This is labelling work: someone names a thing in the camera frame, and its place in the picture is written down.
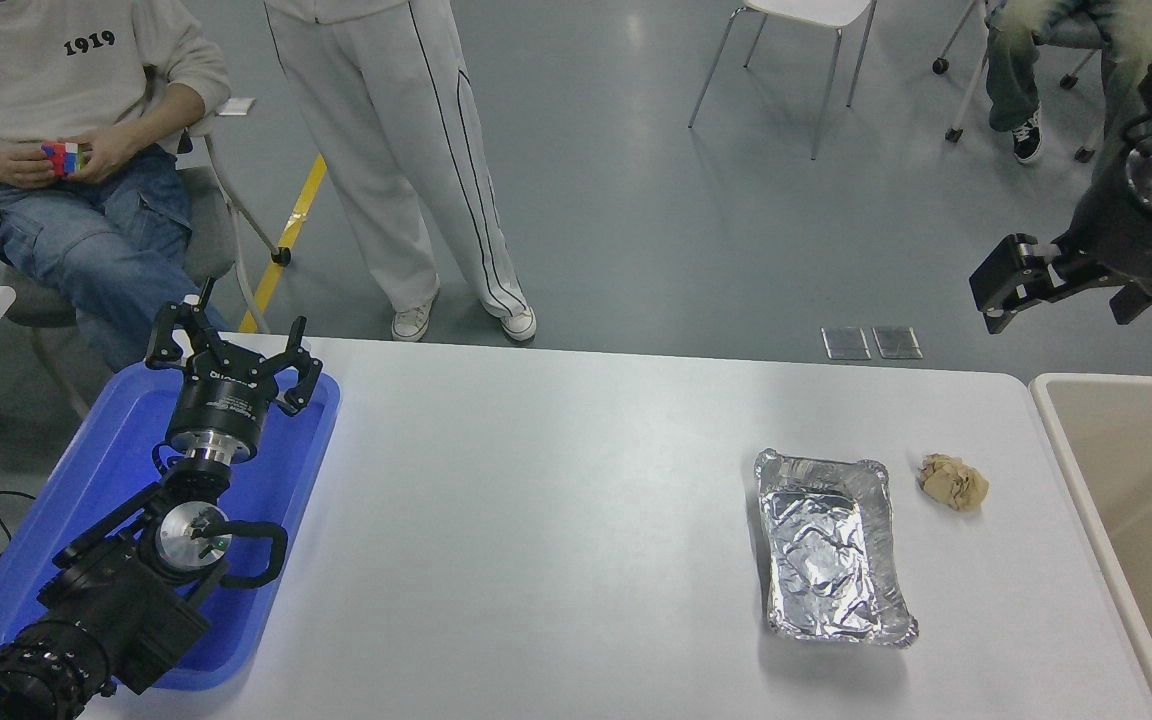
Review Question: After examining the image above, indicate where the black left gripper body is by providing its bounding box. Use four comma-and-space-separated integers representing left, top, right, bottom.
168, 358, 279, 445

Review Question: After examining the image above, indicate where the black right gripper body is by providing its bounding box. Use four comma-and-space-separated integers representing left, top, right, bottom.
1064, 165, 1152, 293

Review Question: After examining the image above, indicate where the colourful puzzle cube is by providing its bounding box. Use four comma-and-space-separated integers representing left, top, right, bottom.
41, 141, 92, 178

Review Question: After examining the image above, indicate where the silver foil tray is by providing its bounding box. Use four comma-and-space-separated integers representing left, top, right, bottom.
754, 448, 920, 649

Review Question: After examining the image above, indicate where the metal floor plate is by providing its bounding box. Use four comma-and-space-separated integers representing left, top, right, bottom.
822, 327, 872, 361
873, 326, 924, 360

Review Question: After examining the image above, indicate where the person's left hand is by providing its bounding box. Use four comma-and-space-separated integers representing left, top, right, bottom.
74, 124, 145, 185

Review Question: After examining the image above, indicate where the person's right hand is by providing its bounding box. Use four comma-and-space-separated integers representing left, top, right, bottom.
0, 142, 59, 190

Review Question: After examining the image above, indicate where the grey chair with white legs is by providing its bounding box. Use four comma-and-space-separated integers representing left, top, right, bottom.
0, 105, 293, 421

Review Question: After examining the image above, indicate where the blue plastic tray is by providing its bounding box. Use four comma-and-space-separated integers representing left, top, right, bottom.
0, 362, 342, 693

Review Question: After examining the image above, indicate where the grey chair with castors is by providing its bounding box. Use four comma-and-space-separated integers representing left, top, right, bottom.
933, 0, 1117, 164

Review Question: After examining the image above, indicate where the crumpled tan paper ball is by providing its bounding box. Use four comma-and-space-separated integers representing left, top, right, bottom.
917, 453, 990, 513

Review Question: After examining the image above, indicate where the person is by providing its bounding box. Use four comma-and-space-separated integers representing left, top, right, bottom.
264, 0, 538, 344
0, 0, 233, 373
984, 0, 1152, 164

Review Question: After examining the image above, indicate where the white chair with metal legs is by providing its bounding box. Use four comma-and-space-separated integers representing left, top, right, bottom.
688, 0, 879, 161

